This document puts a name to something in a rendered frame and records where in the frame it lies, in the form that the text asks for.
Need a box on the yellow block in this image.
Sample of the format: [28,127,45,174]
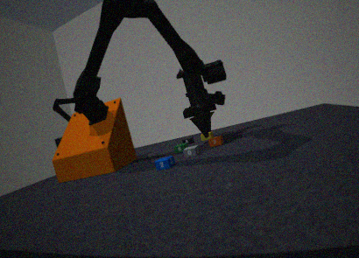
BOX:
[201,131,214,141]

